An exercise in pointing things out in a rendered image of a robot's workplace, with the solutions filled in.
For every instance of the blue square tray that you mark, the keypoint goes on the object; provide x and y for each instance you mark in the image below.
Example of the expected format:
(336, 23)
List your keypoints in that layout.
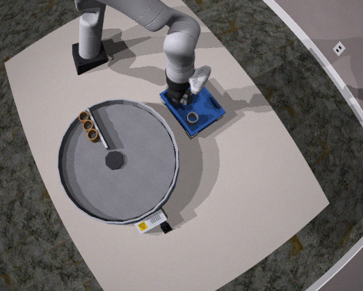
(203, 104)

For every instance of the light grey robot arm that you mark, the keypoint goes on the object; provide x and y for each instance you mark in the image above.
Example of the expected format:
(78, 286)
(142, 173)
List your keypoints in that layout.
(153, 15)

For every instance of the bronze bushing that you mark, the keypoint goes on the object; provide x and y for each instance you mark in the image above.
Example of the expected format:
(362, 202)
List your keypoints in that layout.
(86, 123)
(90, 132)
(82, 114)

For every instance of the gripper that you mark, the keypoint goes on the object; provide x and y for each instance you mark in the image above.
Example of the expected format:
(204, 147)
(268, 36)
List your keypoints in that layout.
(178, 84)

